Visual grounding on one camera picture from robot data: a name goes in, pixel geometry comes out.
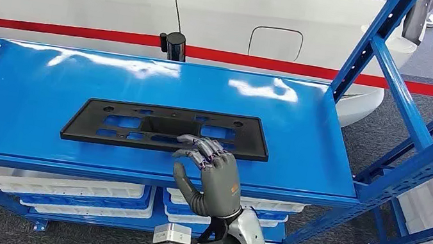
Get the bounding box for black plastic car part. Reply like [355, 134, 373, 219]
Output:
[59, 88, 274, 170]

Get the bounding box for blue metal shelf rack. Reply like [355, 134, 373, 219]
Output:
[0, 0, 433, 244]
[344, 54, 433, 244]

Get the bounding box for black barrier post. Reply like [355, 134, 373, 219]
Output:
[156, 29, 190, 63]

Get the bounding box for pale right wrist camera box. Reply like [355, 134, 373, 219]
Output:
[151, 220, 194, 244]

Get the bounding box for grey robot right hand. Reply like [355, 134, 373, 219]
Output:
[163, 131, 252, 223]

